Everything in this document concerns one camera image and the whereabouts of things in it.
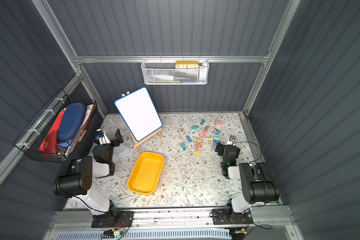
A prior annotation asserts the yellow plastic storage tray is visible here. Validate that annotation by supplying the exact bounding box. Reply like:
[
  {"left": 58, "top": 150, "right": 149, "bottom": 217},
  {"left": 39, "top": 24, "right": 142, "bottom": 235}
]
[{"left": 127, "top": 152, "right": 165, "bottom": 195}]

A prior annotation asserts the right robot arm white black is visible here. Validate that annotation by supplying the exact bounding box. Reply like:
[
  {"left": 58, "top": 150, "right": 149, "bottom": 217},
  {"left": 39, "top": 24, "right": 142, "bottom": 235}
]
[{"left": 215, "top": 143, "right": 280, "bottom": 217}]

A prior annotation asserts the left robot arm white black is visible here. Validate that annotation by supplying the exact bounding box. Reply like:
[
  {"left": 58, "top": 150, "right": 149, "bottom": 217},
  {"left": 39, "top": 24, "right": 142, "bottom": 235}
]
[{"left": 53, "top": 128, "right": 124, "bottom": 218}]

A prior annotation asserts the translucent small plastic box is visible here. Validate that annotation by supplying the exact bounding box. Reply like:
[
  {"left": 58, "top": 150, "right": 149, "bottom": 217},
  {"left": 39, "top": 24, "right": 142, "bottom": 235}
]
[{"left": 114, "top": 144, "right": 130, "bottom": 158}]

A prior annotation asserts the blue oval case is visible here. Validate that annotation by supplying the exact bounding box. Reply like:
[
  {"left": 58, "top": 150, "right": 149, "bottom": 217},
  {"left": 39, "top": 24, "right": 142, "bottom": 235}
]
[{"left": 58, "top": 103, "right": 87, "bottom": 142}]

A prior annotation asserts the red folder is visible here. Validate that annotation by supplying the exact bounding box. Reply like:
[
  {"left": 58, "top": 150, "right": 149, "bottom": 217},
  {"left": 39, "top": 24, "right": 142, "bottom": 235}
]
[{"left": 39, "top": 109, "right": 66, "bottom": 155}]

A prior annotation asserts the yellow clock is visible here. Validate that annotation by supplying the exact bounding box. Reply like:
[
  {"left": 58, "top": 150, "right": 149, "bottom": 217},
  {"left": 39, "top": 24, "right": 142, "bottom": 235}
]
[{"left": 175, "top": 60, "right": 200, "bottom": 70}]

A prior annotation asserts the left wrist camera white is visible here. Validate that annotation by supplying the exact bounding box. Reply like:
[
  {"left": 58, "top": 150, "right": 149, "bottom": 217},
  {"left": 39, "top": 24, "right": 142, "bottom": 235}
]
[{"left": 94, "top": 134, "right": 111, "bottom": 146}]

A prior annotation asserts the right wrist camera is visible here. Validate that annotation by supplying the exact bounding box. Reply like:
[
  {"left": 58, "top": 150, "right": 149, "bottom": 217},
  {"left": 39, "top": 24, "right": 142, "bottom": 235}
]
[{"left": 227, "top": 135, "right": 237, "bottom": 145}]

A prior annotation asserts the small whiteboard blue frame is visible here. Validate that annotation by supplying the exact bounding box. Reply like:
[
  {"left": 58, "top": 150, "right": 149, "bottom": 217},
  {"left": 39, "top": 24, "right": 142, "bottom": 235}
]
[{"left": 113, "top": 86, "right": 164, "bottom": 143}]

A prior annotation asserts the black wire side basket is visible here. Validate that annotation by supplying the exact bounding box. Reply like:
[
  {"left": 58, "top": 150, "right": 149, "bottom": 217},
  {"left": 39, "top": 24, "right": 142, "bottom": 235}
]
[{"left": 14, "top": 90, "right": 101, "bottom": 163}]

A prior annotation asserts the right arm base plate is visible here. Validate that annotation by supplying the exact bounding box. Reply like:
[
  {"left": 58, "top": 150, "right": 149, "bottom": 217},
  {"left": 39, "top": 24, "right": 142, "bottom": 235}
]
[{"left": 209, "top": 209, "right": 252, "bottom": 225}]

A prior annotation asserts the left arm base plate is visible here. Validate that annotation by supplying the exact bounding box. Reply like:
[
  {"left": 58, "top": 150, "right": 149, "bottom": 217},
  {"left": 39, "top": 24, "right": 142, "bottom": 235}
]
[{"left": 91, "top": 211, "right": 134, "bottom": 228}]

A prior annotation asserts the white wire wall basket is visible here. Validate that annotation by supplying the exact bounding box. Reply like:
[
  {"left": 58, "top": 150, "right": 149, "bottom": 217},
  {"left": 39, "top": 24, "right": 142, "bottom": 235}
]
[{"left": 141, "top": 59, "right": 210, "bottom": 85}]

